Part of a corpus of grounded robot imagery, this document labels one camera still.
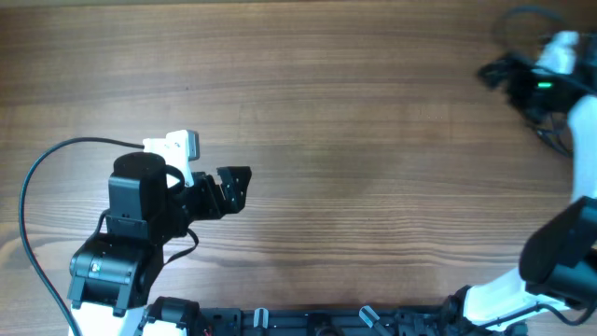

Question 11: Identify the left camera black cable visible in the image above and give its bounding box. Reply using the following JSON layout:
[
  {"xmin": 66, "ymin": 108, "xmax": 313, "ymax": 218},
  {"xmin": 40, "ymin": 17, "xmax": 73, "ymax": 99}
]
[{"xmin": 18, "ymin": 136, "xmax": 146, "ymax": 336}]

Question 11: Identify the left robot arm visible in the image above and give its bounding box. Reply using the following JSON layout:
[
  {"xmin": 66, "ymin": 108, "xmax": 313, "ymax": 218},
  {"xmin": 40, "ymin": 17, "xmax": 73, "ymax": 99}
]
[{"xmin": 67, "ymin": 152, "xmax": 252, "ymax": 335}]

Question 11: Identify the black audio jack cable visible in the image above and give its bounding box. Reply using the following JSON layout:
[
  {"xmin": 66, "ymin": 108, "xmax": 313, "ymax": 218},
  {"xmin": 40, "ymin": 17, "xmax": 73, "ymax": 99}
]
[{"xmin": 526, "ymin": 109, "xmax": 575, "ymax": 159}]

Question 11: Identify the right camera black cable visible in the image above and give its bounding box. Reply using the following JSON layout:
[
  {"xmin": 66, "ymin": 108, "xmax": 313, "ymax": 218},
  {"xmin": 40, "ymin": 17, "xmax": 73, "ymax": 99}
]
[{"xmin": 493, "ymin": 5, "xmax": 597, "ymax": 94}]

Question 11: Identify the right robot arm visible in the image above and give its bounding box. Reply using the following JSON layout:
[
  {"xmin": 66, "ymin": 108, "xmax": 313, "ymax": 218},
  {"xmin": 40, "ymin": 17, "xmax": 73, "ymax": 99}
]
[{"xmin": 393, "ymin": 31, "xmax": 596, "ymax": 335}]

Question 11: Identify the camera black cable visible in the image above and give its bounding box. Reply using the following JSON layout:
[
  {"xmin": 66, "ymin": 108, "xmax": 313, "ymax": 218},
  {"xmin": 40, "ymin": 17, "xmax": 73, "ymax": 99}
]
[
  {"xmin": 493, "ymin": 5, "xmax": 597, "ymax": 94},
  {"xmin": 18, "ymin": 136, "xmax": 146, "ymax": 336}
]

